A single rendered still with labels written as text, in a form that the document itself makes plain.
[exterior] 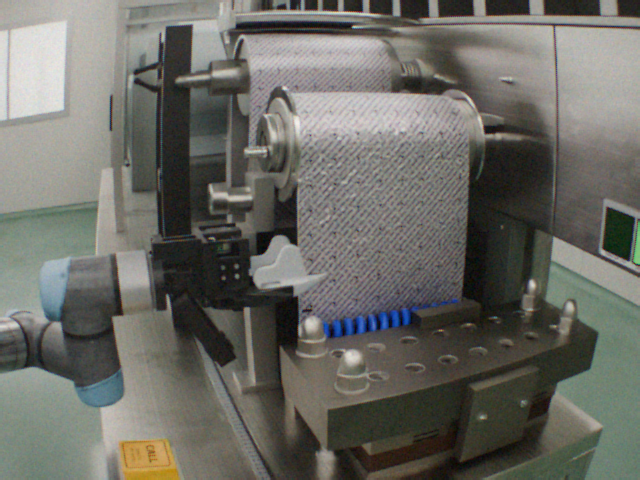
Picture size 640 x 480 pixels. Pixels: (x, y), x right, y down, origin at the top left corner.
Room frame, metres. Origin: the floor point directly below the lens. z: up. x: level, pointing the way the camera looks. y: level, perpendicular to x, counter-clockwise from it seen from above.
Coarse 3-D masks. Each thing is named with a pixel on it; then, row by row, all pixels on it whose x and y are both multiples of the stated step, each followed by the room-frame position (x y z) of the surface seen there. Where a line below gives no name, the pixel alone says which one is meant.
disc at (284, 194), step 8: (280, 88) 0.76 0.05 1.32; (272, 96) 0.80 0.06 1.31; (280, 96) 0.76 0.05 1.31; (288, 96) 0.73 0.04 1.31; (288, 104) 0.73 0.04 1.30; (288, 112) 0.73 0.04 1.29; (296, 112) 0.71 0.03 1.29; (296, 120) 0.71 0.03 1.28; (296, 128) 0.71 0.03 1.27; (296, 136) 0.70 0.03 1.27; (296, 144) 0.70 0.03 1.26; (296, 152) 0.70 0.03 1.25; (296, 160) 0.70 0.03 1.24; (296, 168) 0.71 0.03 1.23; (296, 176) 0.71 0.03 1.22; (288, 184) 0.73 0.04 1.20; (296, 184) 0.71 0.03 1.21; (280, 192) 0.76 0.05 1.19; (288, 192) 0.73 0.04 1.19; (280, 200) 0.76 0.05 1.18; (288, 200) 0.74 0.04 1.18
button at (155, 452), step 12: (120, 444) 0.56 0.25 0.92; (132, 444) 0.56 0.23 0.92; (144, 444) 0.56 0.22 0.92; (156, 444) 0.57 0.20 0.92; (168, 444) 0.57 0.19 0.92; (120, 456) 0.53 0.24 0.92; (132, 456) 0.53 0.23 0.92; (144, 456) 0.54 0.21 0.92; (156, 456) 0.54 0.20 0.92; (168, 456) 0.54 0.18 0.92; (132, 468) 0.51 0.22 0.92; (144, 468) 0.51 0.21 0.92; (156, 468) 0.52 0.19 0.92; (168, 468) 0.52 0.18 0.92
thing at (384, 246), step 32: (320, 192) 0.72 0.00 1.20; (352, 192) 0.74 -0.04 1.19; (384, 192) 0.75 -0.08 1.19; (416, 192) 0.76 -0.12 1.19; (448, 192) 0.78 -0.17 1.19; (320, 224) 0.72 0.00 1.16; (352, 224) 0.74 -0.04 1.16; (384, 224) 0.75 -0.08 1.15; (416, 224) 0.76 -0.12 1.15; (448, 224) 0.78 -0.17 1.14; (320, 256) 0.72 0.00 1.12; (352, 256) 0.74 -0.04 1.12; (384, 256) 0.75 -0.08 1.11; (416, 256) 0.77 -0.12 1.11; (448, 256) 0.78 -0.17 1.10; (320, 288) 0.72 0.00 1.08; (352, 288) 0.74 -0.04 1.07; (384, 288) 0.75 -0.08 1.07; (416, 288) 0.77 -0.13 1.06; (448, 288) 0.78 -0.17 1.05; (352, 320) 0.74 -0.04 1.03
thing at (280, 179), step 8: (272, 104) 0.79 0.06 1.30; (280, 104) 0.76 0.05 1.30; (272, 112) 0.79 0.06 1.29; (280, 112) 0.75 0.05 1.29; (464, 112) 0.82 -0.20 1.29; (288, 120) 0.73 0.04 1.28; (288, 128) 0.72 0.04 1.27; (472, 128) 0.81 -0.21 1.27; (288, 136) 0.72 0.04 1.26; (472, 136) 0.80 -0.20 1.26; (288, 144) 0.72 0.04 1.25; (472, 144) 0.80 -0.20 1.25; (288, 152) 0.72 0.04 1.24; (472, 152) 0.80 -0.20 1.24; (288, 160) 0.72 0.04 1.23; (472, 160) 0.81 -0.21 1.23; (288, 168) 0.72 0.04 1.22; (280, 176) 0.75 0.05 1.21; (288, 176) 0.73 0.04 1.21; (280, 184) 0.75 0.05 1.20
